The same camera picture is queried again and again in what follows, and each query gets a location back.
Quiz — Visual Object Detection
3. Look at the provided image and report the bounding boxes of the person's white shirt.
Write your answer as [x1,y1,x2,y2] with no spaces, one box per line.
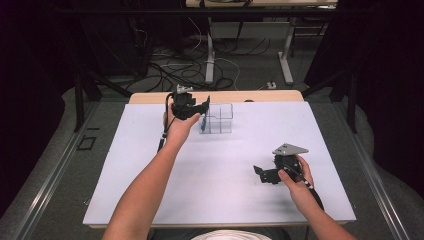
[190,228,273,240]

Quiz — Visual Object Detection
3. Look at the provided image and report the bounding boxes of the white desk leg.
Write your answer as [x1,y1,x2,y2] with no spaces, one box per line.
[204,17,216,84]
[277,17,298,85]

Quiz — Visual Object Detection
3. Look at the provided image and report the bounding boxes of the person's left hand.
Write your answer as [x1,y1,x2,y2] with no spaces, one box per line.
[162,103,202,150]

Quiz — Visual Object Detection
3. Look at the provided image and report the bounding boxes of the aluminium floor rail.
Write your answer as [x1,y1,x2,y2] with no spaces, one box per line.
[331,99,409,240]
[11,99,101,240]

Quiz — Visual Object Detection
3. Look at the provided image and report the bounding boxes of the light wooden table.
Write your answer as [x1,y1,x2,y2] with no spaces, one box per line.
[87,89,356,230]

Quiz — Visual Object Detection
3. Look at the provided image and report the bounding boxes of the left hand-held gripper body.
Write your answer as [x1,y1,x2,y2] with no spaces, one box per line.
[169,84,202,121]

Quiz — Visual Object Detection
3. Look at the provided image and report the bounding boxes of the white table cover sheet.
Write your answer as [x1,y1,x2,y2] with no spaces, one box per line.
[82,100,357,226]

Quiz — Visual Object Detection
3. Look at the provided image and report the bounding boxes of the person's right hand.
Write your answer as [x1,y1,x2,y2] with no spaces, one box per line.
[277,153,316,215]

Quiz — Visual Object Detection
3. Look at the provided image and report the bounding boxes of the right hand-held gripper cable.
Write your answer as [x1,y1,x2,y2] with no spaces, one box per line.
[283,165,325,212]

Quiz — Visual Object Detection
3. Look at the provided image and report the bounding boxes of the light desk top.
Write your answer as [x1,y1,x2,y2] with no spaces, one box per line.
[185,0,338,9]

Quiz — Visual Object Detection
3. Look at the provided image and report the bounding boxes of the clear acrylic pen organizer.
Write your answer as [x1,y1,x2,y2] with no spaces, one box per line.
[198,102,234,135]

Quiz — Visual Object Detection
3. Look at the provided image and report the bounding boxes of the left hand-held gripper cable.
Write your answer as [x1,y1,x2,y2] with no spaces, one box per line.
[157,92,178,154]

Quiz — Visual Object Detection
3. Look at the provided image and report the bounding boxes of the black metal stand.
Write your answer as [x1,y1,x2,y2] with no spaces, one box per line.
[73,64,133,133]
[301,66,359,134]

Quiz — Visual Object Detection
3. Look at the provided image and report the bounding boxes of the tangle of floor cables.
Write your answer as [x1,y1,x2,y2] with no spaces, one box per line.
[128,16,273,93]

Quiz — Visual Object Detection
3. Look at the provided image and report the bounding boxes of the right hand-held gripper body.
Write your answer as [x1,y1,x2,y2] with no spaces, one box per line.
[271,143,310,184]

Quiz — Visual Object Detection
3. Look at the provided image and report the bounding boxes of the hand-held gripper cable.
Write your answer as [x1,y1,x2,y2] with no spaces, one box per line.
[283,165,325,212]
[157,92,178,154]

